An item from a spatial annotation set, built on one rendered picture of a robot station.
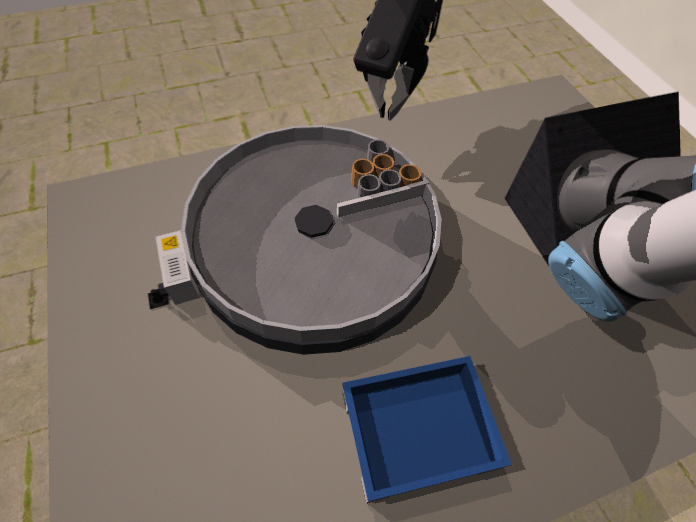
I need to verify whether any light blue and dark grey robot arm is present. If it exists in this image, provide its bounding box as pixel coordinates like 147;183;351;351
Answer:
353;0;696;322

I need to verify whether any dark grey cylinder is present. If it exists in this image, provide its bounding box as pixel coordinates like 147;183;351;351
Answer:
379;169;401;193
367;139;389;163
357;174;381;198

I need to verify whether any bronze cylindrical sleeve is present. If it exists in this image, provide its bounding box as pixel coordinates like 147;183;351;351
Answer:
399;164;421;187
373;154;394;178
351;159;374;189

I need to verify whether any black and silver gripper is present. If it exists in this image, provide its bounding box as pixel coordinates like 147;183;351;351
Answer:
363;0;443;121

